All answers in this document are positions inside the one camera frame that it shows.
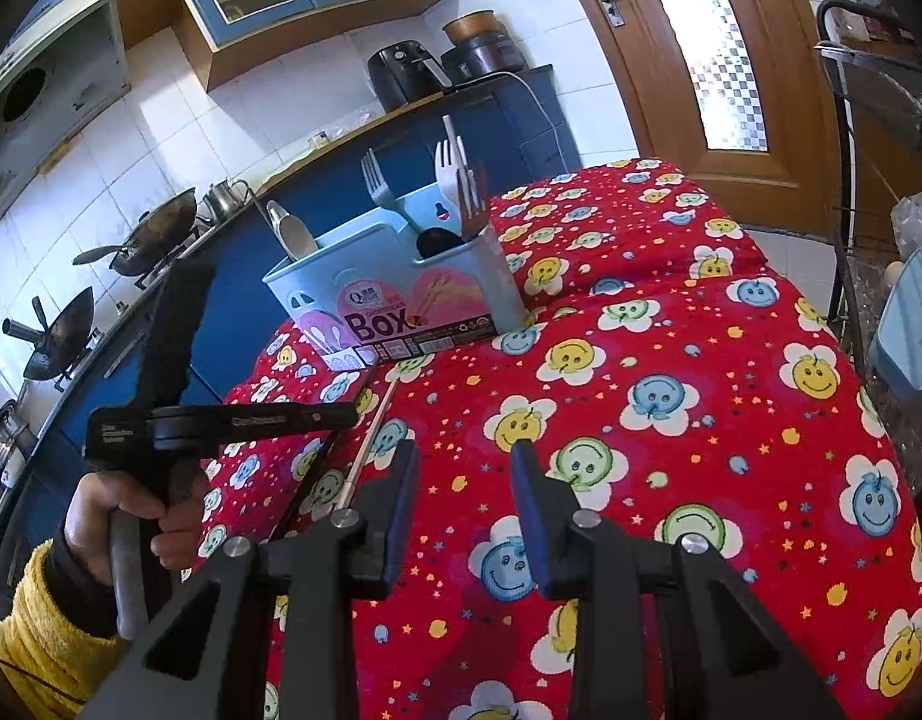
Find light blue plastic lid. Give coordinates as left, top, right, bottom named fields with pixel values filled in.
left=870, top=247, right=922, bottom=391

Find light blue utensil box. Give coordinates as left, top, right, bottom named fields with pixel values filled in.
left=262, top=184, right=526, bottom=361

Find black metal rack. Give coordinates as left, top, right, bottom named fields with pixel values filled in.
left=813, top=0, right=922, bottom=391

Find black air fryer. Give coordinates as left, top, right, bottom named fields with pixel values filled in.
left=367, top=45, right=454, bottom=112

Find black chopstick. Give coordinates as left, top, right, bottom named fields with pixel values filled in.
left=277, top=431, right=334, bottom=541

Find person's left forearm yellow sleeve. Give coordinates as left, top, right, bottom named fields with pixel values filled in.
left=0, top=540, right=121, bottom=720

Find cream plastic spoon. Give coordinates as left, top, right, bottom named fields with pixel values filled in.
left=266, top=199, right=319, bottom=260

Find white power cable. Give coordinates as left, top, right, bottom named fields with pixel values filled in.
left=491, top=71, right=571, bottom=170

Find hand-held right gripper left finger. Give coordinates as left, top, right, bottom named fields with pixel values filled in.
left=86, top=439, right=424, bottom=720

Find red smiley flower tablecloth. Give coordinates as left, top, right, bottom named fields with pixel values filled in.
left=191, top=157, right=922, bottom=720

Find gas stove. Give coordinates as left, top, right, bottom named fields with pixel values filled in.
left=134, top=225, right=214, bottom=290

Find copper pot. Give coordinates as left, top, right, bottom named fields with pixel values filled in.
left=442, top=10, right=499, bottom=42

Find person's left hand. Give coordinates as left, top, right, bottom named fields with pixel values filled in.
left=62, top=476, right=207, bottom=586

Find wooden door with glass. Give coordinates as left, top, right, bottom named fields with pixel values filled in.
left=547, top=0, right=845, bottom=188

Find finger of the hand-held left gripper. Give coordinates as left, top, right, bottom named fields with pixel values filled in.
left=202, top=403, right=357, bottom=437

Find clear plastic bag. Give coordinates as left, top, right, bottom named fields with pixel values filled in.
left=888, top=191, right=922, bottom=263

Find blue kitchen base cabinets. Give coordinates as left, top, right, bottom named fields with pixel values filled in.
left=0, top=64, right=582, bottom=616

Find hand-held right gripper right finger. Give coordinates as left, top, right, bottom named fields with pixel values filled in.
left=508, top=441, right=848, bottom=720

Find large dark wok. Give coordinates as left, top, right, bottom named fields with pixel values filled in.
left=72, top=187, right=199, bottom=277

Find metal kettle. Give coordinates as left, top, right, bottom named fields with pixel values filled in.
left=202, top=178, right=252, bottom=222

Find cream plastic fork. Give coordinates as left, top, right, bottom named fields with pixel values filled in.
left=435, top=139, right=462, bottom=205

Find dark rice cooker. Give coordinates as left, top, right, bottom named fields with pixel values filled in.
left=440, top=30, right=523, bottom=80

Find wooden chopstick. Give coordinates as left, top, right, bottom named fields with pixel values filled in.
left=337, top=381, right=400, bottom=512

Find grey range hood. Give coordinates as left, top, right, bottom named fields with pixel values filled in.
left=0, top=0, right=132, bottom=230

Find small dark wok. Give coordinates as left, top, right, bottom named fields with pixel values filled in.
left=2, top=286, right=98, bottom=383

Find cream plastic knife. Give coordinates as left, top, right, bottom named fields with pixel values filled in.
left=442, top=116, right=473, bottom=218

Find steel pot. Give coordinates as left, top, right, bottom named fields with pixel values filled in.
left=0, top=397, right=38, bottom=488

